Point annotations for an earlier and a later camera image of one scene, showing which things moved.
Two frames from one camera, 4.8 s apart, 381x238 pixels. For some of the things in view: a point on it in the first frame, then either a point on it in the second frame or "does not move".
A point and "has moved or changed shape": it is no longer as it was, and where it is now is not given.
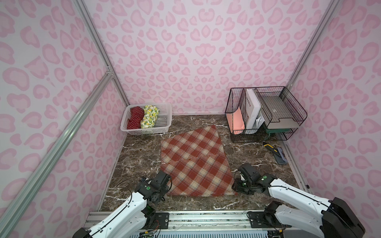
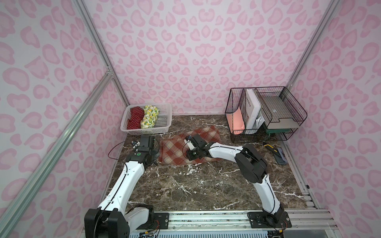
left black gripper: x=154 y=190 to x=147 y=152
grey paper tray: x=282 y=116 does not move
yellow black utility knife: x=281 y=158 does not move
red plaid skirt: x=195 y=160 has moved or changed shape
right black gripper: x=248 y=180 to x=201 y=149
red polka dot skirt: x=137 y=113 does not move
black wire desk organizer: x=262 y=114 does not move
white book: x=253 y=107 does not move
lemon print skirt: x=151 y=113 does not move
